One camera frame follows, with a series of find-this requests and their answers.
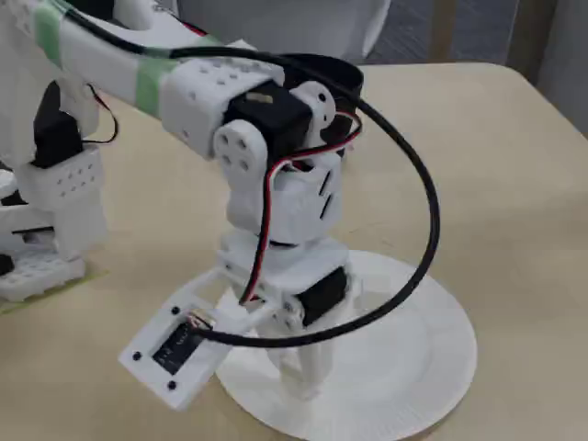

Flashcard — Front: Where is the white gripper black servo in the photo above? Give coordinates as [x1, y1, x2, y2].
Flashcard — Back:
[215, 229, 365, 400]

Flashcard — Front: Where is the white paper plate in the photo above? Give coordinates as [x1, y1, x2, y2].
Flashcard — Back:
[211, 250, 479, 436]

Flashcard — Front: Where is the black pot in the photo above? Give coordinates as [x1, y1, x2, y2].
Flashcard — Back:
[275, 52, 367, 148]

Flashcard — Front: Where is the green tape band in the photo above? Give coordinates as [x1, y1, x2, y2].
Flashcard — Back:
[34, 0, 70, 68]
[134, 34, 222, 117]

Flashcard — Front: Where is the red white black servo wire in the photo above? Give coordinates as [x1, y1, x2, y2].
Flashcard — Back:
[237, 112, 368, 308]

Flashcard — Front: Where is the thick black camera cable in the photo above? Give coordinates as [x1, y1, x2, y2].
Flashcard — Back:
[59, 0, 442, 350]

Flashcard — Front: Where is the light wooden post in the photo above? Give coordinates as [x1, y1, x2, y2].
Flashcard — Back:
[430, 0, 455, 63]

